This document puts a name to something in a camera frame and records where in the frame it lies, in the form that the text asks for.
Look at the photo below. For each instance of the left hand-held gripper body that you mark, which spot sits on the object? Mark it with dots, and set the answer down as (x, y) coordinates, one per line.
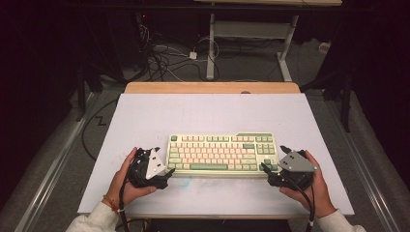
(153, 164)

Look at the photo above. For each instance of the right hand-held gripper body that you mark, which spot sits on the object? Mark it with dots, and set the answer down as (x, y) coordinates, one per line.
(296, 162)

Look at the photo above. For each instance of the cream green pink keyboard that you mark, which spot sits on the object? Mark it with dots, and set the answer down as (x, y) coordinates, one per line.
(222, 154)

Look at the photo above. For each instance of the person's left hand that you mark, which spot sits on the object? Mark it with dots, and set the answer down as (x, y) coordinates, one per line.
(121, 190)

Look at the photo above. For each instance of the person's right hand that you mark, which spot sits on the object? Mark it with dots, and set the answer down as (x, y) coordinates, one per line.
(322, 199)

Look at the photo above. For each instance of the white board table cover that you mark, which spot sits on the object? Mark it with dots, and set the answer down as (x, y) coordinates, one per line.
(209, 112)

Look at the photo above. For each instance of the wooden table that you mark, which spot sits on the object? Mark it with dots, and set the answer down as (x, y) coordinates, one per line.
(193, 87)

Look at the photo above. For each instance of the black stand leg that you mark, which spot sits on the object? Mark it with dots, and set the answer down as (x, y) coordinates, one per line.
(81, 96)
(346, 106)

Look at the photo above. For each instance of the white power adapter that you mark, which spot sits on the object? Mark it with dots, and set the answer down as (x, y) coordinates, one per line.
(193, 55)

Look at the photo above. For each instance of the metal floor rail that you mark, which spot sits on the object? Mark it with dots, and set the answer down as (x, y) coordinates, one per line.
(364, 167)
(54, 167)

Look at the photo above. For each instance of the white metal desk frame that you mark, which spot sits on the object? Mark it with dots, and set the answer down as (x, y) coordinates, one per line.
(210, 48)

